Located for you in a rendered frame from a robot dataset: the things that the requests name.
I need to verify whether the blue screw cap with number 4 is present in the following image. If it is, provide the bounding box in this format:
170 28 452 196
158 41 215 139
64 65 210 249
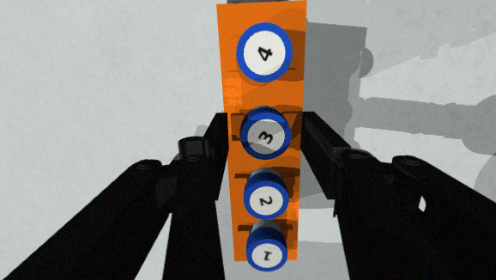
236 22 293 82

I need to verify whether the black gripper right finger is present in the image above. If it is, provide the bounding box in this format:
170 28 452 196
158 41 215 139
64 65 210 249
300 112 496 280

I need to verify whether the orange tube rack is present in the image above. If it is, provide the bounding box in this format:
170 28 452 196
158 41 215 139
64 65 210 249
216 0 307 261

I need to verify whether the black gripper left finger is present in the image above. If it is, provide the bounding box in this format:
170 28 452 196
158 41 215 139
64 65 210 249
3 113 229 280

